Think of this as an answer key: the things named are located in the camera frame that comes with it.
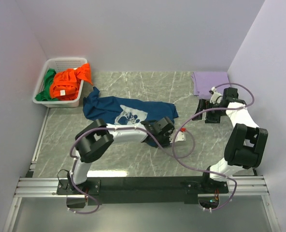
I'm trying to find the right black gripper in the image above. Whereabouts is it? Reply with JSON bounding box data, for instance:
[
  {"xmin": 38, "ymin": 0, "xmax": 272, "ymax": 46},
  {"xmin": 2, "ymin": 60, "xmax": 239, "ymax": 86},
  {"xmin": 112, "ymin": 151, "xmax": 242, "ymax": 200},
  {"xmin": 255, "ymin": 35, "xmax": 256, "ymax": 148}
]
[{"xmin": 192, "ymin": 99, "xmax": 227, "ymax": 124}]

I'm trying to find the blue t shirt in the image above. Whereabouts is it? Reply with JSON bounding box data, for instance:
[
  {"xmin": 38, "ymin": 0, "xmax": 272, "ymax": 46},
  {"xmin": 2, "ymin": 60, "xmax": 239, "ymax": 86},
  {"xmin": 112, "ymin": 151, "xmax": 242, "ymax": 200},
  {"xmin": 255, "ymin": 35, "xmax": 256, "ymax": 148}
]
[{"xmin": 82, "ymin": 86, "xmax": 180, "ymax": 148}]

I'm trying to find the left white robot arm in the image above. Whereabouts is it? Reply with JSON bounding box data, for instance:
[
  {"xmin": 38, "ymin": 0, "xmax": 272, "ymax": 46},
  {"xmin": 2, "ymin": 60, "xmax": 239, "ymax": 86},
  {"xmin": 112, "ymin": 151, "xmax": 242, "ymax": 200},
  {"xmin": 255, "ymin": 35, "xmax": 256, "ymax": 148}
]
[{"xmin": 67, "ymin": 116, "xmax": 175, "ymax": 194}]

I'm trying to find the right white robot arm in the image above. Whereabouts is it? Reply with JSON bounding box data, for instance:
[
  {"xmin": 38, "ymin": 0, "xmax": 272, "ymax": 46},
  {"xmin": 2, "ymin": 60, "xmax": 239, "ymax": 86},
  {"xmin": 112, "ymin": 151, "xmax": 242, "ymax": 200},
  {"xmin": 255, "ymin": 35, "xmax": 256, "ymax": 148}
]
[{"xmin": 194, "ymin": 87, "xmax": 268, "ymax": 193}]

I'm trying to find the folded purple t shirt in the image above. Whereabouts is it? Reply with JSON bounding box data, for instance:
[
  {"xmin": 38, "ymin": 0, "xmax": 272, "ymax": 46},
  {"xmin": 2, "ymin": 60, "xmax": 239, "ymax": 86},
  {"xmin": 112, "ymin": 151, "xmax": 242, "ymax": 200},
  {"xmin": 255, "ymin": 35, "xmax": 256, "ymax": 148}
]
[{"xmin": 191, "ymin": 72, "xmax": 229, "ymax": 99}]

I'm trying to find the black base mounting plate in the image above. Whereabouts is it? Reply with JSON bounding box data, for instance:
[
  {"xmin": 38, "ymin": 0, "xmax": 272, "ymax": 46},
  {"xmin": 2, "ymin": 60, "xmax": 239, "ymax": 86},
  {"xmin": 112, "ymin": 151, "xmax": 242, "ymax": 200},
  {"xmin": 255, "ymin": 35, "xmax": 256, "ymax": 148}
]
[{"xmin": 57, "ymin": 176, "xmax": 229, "ymax": 208}]

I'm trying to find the orange t shirt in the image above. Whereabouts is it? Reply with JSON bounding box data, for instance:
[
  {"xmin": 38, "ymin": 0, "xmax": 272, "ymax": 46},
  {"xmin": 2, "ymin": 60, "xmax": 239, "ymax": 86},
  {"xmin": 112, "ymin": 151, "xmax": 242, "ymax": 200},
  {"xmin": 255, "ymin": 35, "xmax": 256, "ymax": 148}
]
[{"xmin": 49, "ymin": 63, "xmax": 93, "ymax": 101}]

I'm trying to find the green t shirt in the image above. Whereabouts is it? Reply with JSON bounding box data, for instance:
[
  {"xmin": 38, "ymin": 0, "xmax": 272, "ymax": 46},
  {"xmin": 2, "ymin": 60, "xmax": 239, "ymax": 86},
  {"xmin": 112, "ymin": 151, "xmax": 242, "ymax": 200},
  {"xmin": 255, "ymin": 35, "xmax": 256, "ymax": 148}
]
[{"xmin": 35, "ymin": 69, "xmax": 58, "ymax": 102}]

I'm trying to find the white plastic laundry basket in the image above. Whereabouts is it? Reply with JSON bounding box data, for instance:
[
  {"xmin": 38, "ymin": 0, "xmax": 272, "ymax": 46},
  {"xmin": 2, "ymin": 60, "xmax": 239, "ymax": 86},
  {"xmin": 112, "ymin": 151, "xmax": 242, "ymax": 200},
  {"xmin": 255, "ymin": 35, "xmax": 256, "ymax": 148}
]
[{"xmin": 33, "ymin": 58, "xmax": 92, "ymax": 108}]

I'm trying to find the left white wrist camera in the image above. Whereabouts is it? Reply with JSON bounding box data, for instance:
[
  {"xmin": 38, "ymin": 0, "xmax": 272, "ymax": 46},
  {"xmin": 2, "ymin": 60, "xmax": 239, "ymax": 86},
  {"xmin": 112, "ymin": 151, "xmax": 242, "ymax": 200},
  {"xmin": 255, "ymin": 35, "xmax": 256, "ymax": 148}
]
[{"xmin": 170, "ymin": 130, "xmax": 186, "ymax": 144}]

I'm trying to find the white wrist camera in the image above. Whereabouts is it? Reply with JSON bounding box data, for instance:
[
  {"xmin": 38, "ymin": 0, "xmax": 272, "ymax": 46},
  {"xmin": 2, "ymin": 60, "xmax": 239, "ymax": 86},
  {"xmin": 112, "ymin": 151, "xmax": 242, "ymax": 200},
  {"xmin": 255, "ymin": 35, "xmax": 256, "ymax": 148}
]
[
  {"xmin": 170, "ymin": 130, "xmax": 186, "ymax": 144},
  {"xmin": 209, "ymin": 87, "xmax": 223, "ymax": 104}
]

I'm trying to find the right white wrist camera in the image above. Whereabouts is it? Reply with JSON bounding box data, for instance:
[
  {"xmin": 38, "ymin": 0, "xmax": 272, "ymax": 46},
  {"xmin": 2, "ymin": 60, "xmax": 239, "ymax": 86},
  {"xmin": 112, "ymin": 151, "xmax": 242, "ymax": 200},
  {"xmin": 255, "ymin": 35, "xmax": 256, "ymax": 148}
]
[{"xmin": 209, "ymin": 87, "xmax": 223, "ymax": 104}]

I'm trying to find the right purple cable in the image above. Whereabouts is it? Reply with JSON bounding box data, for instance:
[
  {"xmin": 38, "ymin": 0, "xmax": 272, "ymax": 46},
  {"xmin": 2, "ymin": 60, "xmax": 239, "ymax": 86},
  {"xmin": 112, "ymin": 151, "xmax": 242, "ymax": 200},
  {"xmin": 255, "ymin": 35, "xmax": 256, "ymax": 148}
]
[{"xmin": 179, "ymin": 83, "xmax": 255, "ymax": 215}]

